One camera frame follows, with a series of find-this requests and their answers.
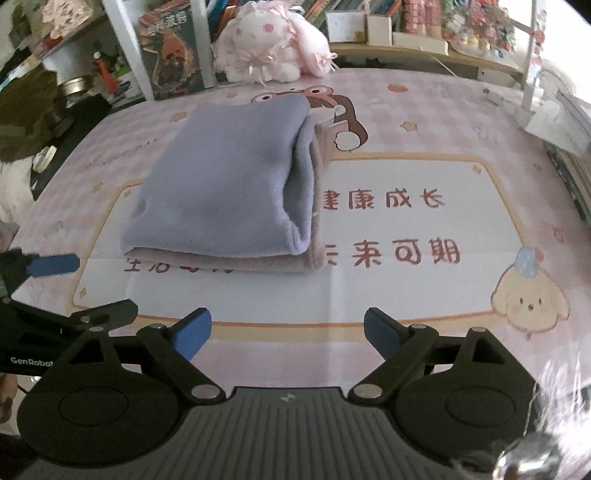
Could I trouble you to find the clear plastic film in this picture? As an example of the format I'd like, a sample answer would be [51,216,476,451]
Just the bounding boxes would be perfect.
[496,348,591,480]

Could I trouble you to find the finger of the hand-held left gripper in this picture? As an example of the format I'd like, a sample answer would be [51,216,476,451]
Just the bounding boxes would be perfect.
[0,251,80,296]
[46,299,139,334]

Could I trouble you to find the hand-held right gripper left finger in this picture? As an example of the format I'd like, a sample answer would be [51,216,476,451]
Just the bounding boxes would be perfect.
[65,308,225,403]

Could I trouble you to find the white watch strap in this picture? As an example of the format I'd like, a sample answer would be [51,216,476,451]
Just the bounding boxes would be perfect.
[31,145,59,172]

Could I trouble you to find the small white storage boxes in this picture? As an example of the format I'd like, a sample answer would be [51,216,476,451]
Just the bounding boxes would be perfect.
[325,11,450,54]

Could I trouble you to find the red and white figure pen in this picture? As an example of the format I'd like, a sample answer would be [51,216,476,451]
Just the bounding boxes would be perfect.
[92,51,117,100]

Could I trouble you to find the dark illustrated upright book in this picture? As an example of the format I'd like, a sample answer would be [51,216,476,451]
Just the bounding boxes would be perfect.
[137,2,206,100]

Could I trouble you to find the stack of flat books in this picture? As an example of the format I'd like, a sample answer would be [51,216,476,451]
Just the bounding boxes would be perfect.
[544,88,591,214]

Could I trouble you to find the metal bowl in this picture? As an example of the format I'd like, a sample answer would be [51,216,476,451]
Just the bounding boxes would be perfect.
[60,76,91,99]

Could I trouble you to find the pink checked printed desk mat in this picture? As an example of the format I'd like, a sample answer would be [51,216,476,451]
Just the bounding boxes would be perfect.
[14,67,591,393]

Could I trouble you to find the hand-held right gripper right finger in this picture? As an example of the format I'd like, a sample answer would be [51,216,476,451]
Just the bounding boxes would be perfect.
[347,308,515,402]

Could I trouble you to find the olive green jacket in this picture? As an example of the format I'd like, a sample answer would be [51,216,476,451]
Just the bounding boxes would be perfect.
[0,69,66,163]

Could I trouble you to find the lilac and beige knit sweater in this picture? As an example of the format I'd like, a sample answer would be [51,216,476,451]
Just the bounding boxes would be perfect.
[120,90,331,274]

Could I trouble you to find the row of small colourful figurines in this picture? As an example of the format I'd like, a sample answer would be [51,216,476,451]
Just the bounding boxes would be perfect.
[402,0,519,52]

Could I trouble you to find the white and pink plush bunny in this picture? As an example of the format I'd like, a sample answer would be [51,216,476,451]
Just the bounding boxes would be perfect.
[213,0,341,85]

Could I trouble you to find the white cloth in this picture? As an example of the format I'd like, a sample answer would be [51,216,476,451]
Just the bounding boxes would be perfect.
[0,159,38,223]

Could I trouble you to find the row of shelf books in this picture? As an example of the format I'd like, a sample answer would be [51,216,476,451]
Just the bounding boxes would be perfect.
[295,0,403,25]

